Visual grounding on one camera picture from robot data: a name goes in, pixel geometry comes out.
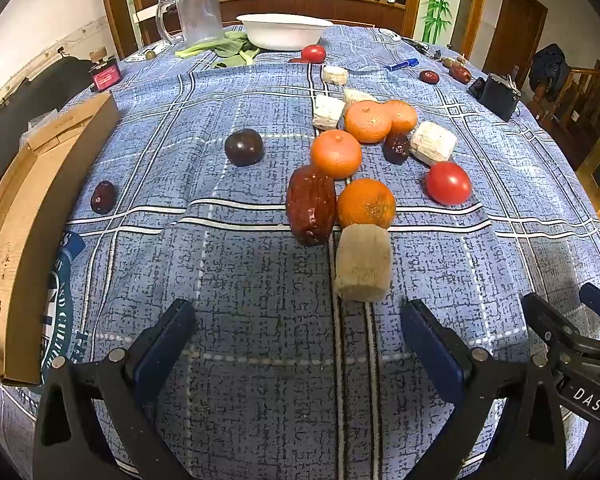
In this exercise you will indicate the red tomato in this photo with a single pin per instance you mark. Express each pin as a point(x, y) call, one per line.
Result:
point(448, 183)
point(313, 53)

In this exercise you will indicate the clear plastic pitcher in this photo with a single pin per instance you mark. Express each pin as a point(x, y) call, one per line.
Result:
point(200, 10)

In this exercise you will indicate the green leafy vegetable stalk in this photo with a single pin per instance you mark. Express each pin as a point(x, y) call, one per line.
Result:
point(205, 45)

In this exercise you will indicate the blue pen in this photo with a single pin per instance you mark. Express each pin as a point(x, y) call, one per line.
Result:
point(401, 64)

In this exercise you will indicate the white bowl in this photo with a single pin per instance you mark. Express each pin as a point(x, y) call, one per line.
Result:
point(285, 32)

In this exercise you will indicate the orange mandarin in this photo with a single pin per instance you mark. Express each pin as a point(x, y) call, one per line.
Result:
point(366, 203)
point(336, 153)
point(402, 115)
point(367, 121)

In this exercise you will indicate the small wooden cup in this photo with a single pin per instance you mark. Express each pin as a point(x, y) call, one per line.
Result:
point(99, 54)

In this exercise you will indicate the brown cardboard tray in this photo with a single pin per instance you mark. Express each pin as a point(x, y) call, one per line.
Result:
point(20, 240)

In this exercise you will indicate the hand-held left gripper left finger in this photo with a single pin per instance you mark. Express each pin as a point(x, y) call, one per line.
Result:
point(167, 345)

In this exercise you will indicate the brown wooden door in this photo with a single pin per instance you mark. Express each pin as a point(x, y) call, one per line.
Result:
point(515, 25)

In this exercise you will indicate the black sofa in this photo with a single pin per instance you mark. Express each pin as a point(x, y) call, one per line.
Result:
point(10, 125)

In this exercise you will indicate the dark jacket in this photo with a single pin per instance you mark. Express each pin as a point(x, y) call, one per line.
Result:
point(547, 70)

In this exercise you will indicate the green vegetable leaf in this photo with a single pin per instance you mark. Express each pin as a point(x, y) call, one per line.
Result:
point(237, 58)

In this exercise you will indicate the red jar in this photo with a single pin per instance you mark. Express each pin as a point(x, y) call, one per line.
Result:
point(105, 76)

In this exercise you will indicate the large red date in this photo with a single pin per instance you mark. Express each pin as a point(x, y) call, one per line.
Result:
point(310, 205)

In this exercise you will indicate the black box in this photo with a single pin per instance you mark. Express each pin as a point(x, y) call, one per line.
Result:
point(500, 96)

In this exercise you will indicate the blue plaid tablecloth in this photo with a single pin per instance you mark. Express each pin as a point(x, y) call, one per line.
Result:
point(260, 310)

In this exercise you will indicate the small brown item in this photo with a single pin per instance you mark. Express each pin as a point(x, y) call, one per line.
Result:
point(452, 61)

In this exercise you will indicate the wooden counter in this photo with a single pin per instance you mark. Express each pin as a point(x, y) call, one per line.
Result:
point(365, 12)

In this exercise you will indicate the wooden chair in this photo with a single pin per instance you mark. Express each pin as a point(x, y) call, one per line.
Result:
point(585, 95)

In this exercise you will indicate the white yam piece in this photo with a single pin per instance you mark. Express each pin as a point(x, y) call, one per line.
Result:
point(432, 142)
point(356, 95)
point(362, 262)
point(328, 112)
point(335, 75)

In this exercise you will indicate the dark purple plum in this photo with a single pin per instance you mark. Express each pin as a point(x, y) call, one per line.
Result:
point(244, 147)

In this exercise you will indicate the bamboo wall sticker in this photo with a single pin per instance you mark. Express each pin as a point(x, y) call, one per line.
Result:
point(440, 0)

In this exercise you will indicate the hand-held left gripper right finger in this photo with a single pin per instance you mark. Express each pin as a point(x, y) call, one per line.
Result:
point(430, 340)

